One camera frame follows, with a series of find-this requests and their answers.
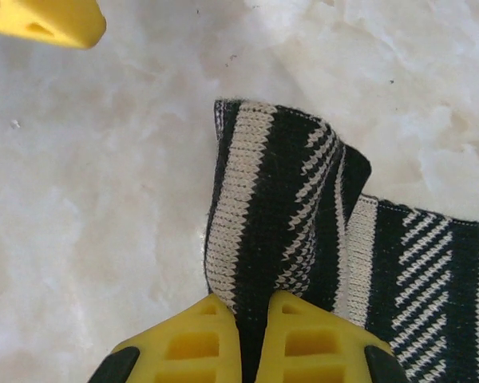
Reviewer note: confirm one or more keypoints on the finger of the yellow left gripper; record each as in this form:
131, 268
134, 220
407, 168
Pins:
44, 20

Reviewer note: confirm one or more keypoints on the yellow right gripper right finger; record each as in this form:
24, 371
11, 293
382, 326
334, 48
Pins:
315, 351

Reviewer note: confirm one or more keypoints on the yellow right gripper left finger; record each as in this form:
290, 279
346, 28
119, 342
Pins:
183, 351

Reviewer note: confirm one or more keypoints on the small dark parts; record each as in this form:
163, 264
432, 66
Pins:
287, 179

